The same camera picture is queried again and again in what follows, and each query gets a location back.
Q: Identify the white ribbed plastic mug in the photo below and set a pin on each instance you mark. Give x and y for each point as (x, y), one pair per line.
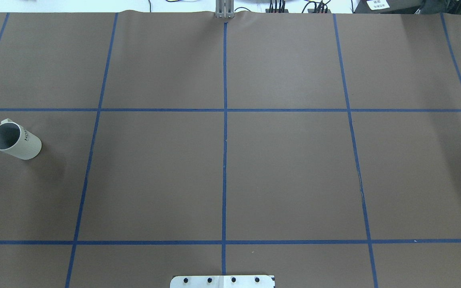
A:
(17, 141)

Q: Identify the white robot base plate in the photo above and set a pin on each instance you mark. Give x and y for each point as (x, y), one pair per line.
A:
(224, 281)

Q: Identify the aluminium frame post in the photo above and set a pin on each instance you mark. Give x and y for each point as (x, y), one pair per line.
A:
(224, 9)

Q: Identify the brown table mat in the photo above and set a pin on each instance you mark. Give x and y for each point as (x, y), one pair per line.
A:
(324, 150)

